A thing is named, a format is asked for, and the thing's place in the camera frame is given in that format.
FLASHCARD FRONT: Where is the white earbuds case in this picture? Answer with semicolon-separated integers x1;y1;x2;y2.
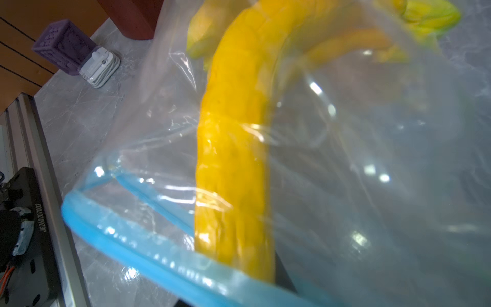
79;46;121;88

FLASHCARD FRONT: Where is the aluminium front rail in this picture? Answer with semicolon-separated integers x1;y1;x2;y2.
1;93;90;306

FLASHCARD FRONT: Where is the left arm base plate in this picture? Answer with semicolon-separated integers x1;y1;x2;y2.
1;167;61;306

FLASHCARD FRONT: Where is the purple small basket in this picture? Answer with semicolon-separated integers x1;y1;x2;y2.
32;19;97;75

